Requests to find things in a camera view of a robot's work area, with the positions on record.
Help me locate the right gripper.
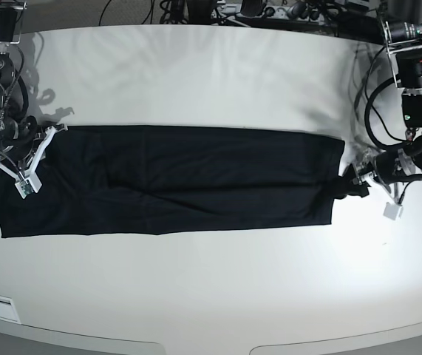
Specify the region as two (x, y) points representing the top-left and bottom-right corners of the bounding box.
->
(0, 125), (48, 174)

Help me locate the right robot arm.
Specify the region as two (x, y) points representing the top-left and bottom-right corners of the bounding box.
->
(0, 1), (38, 179)

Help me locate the white power strip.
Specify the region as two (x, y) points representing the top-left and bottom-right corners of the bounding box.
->
(217, 1), (325, 24)

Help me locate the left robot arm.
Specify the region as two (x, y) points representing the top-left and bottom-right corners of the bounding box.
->
(341, 13), (422, 205)

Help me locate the black T-shirt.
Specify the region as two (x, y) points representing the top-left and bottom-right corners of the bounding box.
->
(0, 126), (344, 238)

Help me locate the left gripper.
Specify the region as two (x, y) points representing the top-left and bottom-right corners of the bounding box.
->
(341, 149), (414, 198)

